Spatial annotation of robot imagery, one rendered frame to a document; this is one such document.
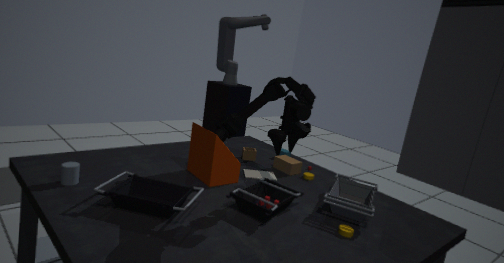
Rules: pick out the yellow cylinder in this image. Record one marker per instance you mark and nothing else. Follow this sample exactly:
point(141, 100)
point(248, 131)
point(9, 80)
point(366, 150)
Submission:
point(308, 175)
point(345, 230)

